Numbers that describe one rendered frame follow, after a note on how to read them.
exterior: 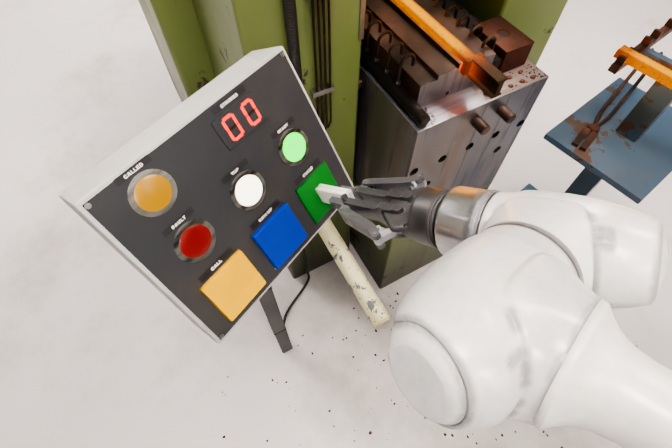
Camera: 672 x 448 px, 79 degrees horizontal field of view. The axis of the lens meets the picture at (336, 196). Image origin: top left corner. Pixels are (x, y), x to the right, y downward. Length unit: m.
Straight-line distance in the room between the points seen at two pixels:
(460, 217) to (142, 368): 1.44
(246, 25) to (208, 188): 0.34
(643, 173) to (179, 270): 1.21
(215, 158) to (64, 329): 1.44
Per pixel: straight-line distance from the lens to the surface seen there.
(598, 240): 0.42
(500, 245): 0.35
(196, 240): 0.57
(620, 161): 1.40
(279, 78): 0.62
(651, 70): 1.24
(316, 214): 0.68
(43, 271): 2.09
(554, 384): 0.31
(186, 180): 0.55
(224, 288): 0.60
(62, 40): 3.19
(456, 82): 0.99
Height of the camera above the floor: 1.57
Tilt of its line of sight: 56 degrees down
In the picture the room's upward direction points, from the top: straight up
